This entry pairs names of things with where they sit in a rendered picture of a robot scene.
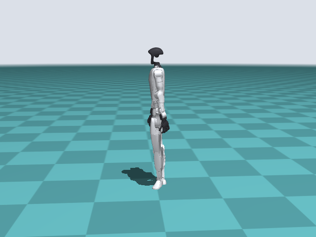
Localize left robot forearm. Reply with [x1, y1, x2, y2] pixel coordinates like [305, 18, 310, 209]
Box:
[157, 92, 166, 118]

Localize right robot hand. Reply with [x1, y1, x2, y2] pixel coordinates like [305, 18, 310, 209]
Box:
[147, 108, 153, 126]

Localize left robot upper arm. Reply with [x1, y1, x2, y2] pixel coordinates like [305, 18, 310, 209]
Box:
[153, 69, 163, 99]

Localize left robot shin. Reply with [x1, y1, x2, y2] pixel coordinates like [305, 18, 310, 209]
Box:
[154, 147, 164, 181]

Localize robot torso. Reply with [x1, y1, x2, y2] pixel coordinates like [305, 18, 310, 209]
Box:
[149, 66, 165, 116]

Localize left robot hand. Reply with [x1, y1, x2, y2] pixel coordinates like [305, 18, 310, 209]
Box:
[159, 114, 170, 133]

